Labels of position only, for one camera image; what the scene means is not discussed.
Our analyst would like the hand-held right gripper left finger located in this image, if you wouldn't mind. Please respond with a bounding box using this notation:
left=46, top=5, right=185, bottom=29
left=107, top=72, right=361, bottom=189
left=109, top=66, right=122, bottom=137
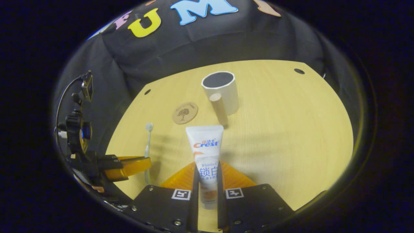
left=125, top=161, right=199, bottom=233

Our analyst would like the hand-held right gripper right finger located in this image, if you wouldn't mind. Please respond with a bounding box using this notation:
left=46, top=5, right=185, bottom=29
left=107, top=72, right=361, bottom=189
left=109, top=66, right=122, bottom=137
left=217, top=161, right=295, bottom=232

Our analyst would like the white toothbrush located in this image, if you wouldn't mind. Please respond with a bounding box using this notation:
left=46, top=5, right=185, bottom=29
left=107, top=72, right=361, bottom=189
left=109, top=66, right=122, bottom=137
left=144, top=123, right=154, bottom=185

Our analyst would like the white toothpaste tube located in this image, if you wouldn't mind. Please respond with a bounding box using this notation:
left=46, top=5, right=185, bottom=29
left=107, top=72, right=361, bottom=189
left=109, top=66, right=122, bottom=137
left=185, top=125, right=224, bottom=210

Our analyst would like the round wooden coaster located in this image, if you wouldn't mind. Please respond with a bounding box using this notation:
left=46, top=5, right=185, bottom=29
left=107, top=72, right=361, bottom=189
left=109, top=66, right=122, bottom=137
left=172, top=102, right=198, bottom=125

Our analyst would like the white cup with wooden handle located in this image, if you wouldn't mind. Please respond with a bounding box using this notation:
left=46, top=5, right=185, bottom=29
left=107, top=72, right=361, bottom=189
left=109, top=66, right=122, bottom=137
left=201, top=71, right=240, bottom=128

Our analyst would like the black backdrop cloth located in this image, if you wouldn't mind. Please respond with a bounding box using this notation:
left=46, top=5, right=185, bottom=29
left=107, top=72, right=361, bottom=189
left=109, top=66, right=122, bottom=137
left=53, top=0, right=327, bottom=156

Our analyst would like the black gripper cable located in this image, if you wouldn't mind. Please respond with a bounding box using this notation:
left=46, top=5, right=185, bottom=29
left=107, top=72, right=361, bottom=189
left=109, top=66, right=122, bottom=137
left=56, top=76, right=84, bottom=139

